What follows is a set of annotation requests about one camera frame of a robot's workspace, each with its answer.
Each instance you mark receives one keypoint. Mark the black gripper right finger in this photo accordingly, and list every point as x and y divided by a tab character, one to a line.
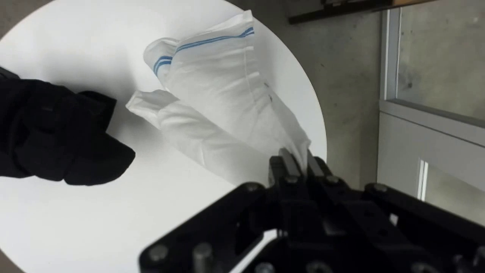
387	230

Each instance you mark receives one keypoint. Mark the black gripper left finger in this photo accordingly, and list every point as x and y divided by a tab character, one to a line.
220	235

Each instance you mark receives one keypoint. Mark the white cloth with blue stripes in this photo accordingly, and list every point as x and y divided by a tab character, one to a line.
216	106

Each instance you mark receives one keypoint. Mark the black cloth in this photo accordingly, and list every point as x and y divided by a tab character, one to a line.
50	132

